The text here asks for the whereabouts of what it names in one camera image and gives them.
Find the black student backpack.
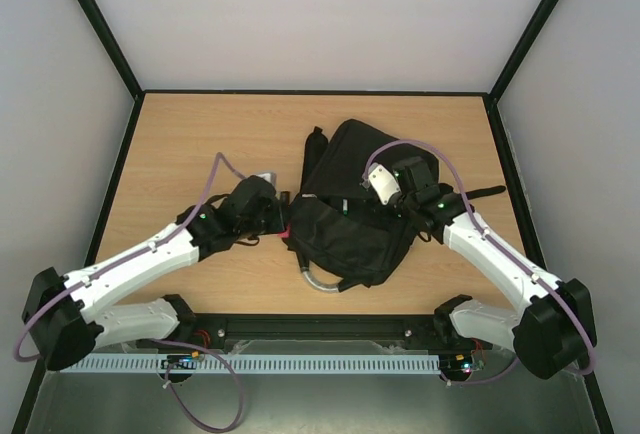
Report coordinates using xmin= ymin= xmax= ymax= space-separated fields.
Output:
xmin=284 ymin=119 xmax=455 ymax=293

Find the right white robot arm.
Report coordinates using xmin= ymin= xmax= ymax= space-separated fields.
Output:
xmin=363 ymin=158 xmax=597 ymax=379

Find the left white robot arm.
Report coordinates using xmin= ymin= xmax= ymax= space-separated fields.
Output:
xmin=22 ymin=175 xmax=290 ymax=371

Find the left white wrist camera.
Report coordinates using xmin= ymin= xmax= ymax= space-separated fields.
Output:
xmin=257 ymin=171 xmax=277 ymax=187

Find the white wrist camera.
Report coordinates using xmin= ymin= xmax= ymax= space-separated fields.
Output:
xmin=362 ymin=163 xmax=401 ymax=206
xmin=257 ymin=171 xmax=277 ymax=187

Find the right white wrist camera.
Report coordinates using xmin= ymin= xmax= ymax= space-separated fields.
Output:
xmin=362 ymin=163 xmax=401 ymax=206

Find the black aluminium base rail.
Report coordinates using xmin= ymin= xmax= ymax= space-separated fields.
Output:
xmin=49 ymin=311 xmax=581 ymax=350

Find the light blue slotted cable duct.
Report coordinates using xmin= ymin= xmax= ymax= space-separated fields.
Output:
xmin=64 ymin=353 xmax=440 ymax=375

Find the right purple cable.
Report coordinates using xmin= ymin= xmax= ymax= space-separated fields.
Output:
xmin=360 ymin=140 xmax=599 ymax=388

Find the black enclosure frame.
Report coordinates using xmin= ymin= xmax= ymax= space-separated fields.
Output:
xmin=10 ymin=0 xmax=615 ymax=434

